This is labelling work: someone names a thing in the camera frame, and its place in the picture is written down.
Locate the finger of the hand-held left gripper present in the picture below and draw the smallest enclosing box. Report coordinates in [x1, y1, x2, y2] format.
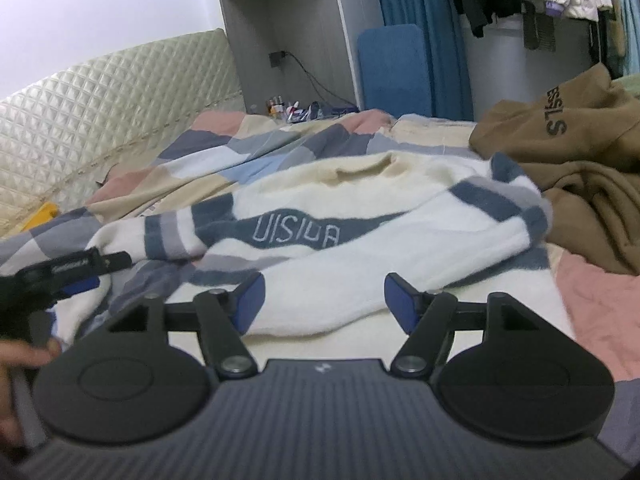
[52, 276, 101, 304]
[90, 251, 134, 276]

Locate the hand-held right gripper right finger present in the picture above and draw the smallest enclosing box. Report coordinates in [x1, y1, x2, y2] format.
[383, 271, 544, 378]

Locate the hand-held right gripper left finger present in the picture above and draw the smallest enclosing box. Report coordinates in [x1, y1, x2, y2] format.
[109, 274, 267, 379]

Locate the white sweater with blue stripes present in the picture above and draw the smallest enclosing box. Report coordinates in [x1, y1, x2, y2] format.
[50, 151, 576, 341]

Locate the person's left hand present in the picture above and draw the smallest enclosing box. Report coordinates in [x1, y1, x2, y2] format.
[0, 337, 64, 454]

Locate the yellow object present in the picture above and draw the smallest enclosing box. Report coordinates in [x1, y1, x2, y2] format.
[22, 202, 61, 233]

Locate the patchwork quilt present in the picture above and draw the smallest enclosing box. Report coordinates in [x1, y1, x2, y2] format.
[0, 107, 640, 461]

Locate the quilted cream headboard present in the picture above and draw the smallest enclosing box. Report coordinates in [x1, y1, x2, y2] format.
[0, 27, 246, 238]

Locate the cluster of small bottles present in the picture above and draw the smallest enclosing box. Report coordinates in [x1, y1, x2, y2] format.
[265, 95, 358, 122]

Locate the brown hoodie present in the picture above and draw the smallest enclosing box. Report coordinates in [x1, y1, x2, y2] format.
[469, 63, 640, 276]

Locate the grey bedside cabinet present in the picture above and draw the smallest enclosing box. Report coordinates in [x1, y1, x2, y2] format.
[212, 0, 383, 116]

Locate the blue curtain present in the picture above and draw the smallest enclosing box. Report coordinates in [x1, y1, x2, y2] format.
[370, 0, 473, 121]

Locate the dark grey hanging garment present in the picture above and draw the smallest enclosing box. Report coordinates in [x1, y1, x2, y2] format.
[522, 2, 557, 53]

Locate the green fleece garment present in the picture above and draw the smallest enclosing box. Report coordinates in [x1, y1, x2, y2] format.
[612, 72, 640, 97]

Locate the light blue hanging garment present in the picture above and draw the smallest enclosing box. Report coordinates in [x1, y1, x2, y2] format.
[612, 0, 640, 73]

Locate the black charger cable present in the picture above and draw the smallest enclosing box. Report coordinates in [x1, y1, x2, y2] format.
[284, 51, 359, 109]

